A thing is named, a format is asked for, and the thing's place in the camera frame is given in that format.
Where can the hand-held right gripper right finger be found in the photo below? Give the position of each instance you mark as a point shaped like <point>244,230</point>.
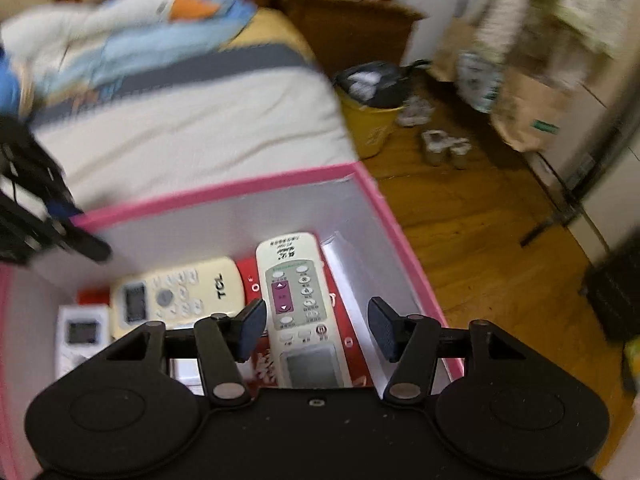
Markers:
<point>382,330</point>

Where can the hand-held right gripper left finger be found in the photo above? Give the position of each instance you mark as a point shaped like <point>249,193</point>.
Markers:
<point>252,330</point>

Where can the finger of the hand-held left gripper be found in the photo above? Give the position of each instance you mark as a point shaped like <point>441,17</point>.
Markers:
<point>95,251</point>

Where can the cream remote control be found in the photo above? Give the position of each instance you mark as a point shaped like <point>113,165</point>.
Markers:
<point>200,285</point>

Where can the white remote purple panel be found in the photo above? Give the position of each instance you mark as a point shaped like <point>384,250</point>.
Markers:
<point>82,332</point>
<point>292,270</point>

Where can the pink cardboard box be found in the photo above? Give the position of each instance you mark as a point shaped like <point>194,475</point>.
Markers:
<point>200,225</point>

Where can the bed with white blanket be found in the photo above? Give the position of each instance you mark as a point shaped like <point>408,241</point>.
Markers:
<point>200,125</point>

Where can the light blue cloth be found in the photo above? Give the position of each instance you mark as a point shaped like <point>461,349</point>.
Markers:
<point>150,47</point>

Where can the yellow trash bin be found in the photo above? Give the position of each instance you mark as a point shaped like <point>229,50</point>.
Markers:
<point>370,130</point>

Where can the black clothes rack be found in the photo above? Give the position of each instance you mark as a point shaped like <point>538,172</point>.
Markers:
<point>555,217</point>

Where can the white wardrobe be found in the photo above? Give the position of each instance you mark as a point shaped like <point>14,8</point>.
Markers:
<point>590,230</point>

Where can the black suitcase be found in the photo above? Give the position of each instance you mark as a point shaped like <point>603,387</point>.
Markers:
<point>617,295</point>

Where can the black trash bag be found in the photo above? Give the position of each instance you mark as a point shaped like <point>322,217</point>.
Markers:
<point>370,80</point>

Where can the colourful gift bag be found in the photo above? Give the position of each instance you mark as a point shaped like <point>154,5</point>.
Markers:
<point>632,365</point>

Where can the green white plastic bag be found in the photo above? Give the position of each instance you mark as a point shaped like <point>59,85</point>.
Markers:
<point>480,80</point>

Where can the paper bag green print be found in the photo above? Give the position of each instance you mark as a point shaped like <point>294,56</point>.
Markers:
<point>535,105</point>

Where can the plain brown paper bag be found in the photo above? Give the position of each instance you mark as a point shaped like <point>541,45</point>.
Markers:
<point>455,50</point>

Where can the wooden nightstand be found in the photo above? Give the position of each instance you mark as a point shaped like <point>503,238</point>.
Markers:
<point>350,30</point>

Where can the cream fluffy garment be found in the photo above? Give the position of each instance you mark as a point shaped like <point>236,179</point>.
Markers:
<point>580,5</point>
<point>505,10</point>

